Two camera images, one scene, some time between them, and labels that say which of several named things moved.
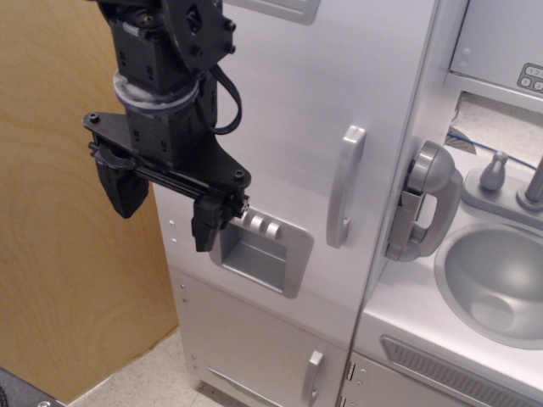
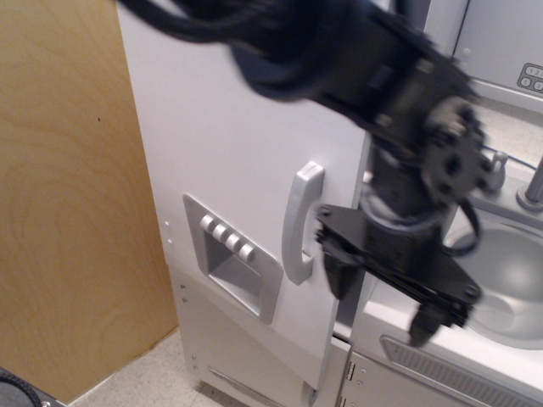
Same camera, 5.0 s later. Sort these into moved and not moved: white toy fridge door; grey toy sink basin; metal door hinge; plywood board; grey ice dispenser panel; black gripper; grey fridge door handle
Moved: black gripper; grey ice dispenser panel; white toy fridge door; grey fridge door handle
Not moved: plywood board; grey toy sink basin; metal door hinge
